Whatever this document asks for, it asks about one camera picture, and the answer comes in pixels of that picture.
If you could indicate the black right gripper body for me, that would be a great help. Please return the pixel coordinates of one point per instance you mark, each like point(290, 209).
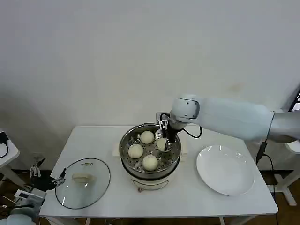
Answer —
point(171, 136)

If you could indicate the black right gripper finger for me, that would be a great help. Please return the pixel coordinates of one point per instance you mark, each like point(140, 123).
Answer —
point(168, 145)
point(159, 134)

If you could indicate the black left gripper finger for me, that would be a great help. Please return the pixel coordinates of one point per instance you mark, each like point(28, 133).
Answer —
point(59, 180)
point(35, 170)

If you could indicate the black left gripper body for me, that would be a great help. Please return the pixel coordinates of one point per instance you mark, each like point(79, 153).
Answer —
point(42, 182)

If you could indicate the white steamed bun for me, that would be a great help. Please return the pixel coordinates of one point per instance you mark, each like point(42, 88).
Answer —
point(150, 162)
point(147, 137)
point(161, 144)
point(135, 151)

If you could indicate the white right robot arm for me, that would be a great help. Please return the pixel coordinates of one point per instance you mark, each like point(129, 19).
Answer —
point(234, 117)

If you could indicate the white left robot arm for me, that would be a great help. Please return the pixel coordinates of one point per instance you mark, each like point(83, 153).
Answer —
point(28, 208)

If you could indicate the small white box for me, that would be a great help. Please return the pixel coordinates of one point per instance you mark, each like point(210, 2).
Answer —
point(21, 194)

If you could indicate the round glass pot lid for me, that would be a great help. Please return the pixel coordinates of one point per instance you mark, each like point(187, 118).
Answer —
point(82, 189)

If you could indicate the white side desk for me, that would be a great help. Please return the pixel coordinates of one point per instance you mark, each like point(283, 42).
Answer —
point(9, 154)

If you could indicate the white electric cooker base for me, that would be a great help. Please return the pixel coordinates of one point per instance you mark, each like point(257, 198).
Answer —
point(150, 181)

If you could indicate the steel steamer basket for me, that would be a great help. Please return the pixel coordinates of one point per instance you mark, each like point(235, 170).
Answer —
point(131, 164)

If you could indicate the small black device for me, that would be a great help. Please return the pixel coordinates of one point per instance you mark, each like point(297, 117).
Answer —
point(2, 137)

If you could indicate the white round plate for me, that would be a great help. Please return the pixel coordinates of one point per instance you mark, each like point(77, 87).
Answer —
point(225, 171)

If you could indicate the small white table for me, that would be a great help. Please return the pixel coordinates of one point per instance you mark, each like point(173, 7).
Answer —
point(140, 204)

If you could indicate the dark computer monitor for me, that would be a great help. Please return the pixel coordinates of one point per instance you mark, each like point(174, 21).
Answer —
point(295, 98)

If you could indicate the white frame desk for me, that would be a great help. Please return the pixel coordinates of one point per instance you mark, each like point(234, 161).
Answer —
point(286, 187)

